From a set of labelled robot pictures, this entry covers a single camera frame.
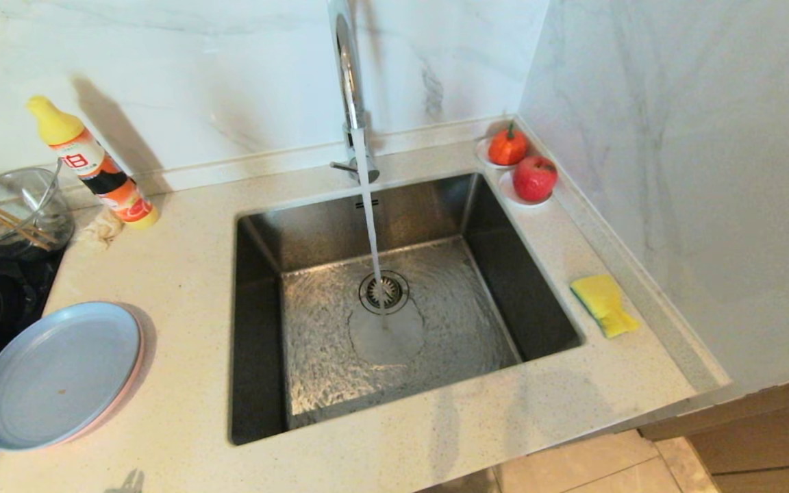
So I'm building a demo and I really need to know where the wooden cabinet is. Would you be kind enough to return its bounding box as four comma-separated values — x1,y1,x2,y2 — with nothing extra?
640,370,789,493

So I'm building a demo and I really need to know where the small white dish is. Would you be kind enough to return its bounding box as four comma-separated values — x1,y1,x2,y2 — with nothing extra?
499,169,554,207
475,136,529,170

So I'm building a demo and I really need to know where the pink plate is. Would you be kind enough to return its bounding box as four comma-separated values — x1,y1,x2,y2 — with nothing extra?
59,308,147,444

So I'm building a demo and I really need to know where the orange dish soap bottle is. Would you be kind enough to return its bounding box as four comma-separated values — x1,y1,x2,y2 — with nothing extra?
27,94,160,230

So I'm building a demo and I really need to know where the yellow green sponge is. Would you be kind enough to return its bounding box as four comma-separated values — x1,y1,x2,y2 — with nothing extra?
570,275,642,340

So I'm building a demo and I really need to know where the orange toy pumpkin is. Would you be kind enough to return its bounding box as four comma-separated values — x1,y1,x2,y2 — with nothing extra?
488,122,529,167

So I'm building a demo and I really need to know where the light blue plate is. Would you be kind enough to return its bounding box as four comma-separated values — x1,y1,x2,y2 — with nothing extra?
0,301,142,451

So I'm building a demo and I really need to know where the clear glass bowl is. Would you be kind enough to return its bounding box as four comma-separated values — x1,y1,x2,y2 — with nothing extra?
0,166,75,259

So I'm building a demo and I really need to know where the metal drain strainer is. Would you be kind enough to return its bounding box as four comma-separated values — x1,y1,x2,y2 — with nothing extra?
358,270,410,316

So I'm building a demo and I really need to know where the crumpled beige rag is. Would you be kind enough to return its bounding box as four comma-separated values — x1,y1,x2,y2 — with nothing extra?
79,207,125,249

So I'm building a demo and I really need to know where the chrome faucet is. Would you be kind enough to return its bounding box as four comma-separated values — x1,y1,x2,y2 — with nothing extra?
321,0,380,184

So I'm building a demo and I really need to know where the red toy apple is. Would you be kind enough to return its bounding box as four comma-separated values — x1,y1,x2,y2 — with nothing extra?
512,155,560,203

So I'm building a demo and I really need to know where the stainless steel sink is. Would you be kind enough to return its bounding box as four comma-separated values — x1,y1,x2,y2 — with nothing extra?
229,171,586,447

